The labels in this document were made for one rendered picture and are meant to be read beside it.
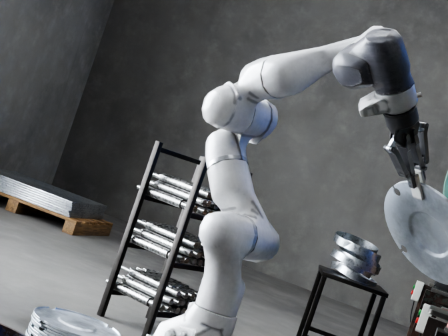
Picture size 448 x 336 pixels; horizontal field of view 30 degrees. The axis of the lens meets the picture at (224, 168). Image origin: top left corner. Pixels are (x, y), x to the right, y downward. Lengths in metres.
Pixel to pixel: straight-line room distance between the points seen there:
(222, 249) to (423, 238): 0.50
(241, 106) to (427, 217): 0.53
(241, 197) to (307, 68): 0.37
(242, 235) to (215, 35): 7.33
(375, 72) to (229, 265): 0.59
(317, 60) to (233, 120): 0.26
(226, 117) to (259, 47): 7.05
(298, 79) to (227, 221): 0.39
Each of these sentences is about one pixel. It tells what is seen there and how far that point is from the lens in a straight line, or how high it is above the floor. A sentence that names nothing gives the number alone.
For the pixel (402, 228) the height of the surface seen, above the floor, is 0.94.
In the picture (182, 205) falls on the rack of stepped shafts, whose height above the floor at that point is 0.69.
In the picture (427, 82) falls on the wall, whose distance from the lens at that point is 8.85.
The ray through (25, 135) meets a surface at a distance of 8.88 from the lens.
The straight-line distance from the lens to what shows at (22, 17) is 8.23.
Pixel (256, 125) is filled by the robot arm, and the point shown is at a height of 1.07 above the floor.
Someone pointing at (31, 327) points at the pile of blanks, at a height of 0.27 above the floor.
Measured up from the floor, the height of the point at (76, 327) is 0.31.
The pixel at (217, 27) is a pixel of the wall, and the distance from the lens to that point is 9.31.
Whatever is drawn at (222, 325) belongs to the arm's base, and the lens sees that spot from 2.09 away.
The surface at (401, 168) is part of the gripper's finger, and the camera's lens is 1.95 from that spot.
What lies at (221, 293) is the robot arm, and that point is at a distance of 2.08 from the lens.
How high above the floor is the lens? 0.94
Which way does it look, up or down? level
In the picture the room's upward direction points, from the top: 19 degrees clockwise
